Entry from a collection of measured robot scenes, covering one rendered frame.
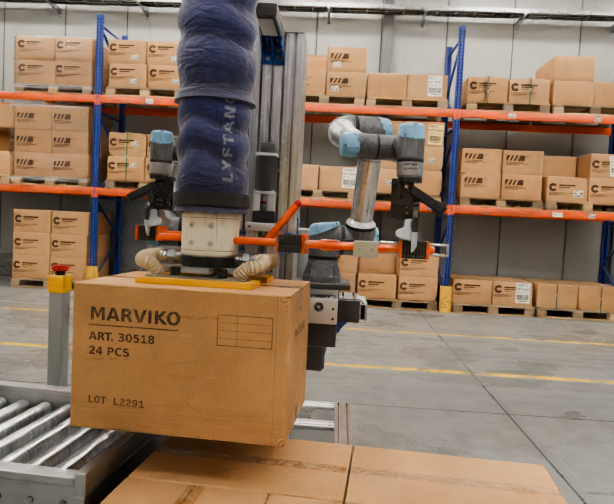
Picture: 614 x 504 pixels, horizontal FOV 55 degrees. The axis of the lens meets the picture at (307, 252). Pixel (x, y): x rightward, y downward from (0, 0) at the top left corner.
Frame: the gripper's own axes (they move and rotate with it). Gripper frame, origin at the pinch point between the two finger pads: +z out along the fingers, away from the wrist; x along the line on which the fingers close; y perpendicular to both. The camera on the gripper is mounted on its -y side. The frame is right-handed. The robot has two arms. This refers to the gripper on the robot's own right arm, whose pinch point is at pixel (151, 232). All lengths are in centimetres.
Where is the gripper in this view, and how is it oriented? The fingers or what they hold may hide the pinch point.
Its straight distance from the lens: 212.5
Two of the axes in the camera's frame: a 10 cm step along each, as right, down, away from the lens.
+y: 9.9, 0.7, -1.5
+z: -0.7, 10.0, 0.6
